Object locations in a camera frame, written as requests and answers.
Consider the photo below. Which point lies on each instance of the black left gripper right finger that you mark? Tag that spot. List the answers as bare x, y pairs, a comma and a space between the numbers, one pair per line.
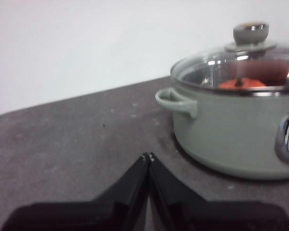
183, 211

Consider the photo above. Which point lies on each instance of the glass lid with green knob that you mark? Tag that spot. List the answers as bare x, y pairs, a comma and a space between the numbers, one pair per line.
250, 36

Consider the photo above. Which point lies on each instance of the pale green electric pot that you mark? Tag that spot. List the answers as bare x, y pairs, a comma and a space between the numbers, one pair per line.
226, 134

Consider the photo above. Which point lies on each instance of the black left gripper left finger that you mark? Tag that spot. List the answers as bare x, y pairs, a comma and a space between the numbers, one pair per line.
115, 209

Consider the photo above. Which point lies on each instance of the small orange pumpkin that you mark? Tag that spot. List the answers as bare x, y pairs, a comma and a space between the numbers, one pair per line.
250, 84

